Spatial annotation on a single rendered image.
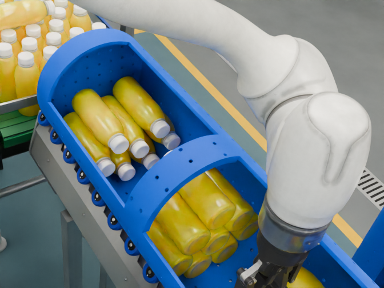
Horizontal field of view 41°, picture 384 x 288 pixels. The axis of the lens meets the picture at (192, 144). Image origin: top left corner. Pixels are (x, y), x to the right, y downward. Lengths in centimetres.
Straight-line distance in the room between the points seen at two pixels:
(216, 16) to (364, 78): 310
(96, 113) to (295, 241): 62
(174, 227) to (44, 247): 138
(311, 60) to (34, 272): 173
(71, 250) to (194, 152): 85
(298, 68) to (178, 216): 41
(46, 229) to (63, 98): 115
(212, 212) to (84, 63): 50
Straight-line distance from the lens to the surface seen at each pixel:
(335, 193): 61
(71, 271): 180
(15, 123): 147
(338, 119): 57
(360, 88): 355
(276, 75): 67
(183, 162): 92
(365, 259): 135
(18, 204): 245
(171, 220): 97
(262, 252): 73
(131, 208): 96
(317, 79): 69
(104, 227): 120
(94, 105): 117
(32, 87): 142
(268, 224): 68
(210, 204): 94
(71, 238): 164
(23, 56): 140
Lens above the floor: 187
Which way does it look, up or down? 43 degrees down
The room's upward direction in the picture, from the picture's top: 11 degrees clockwise
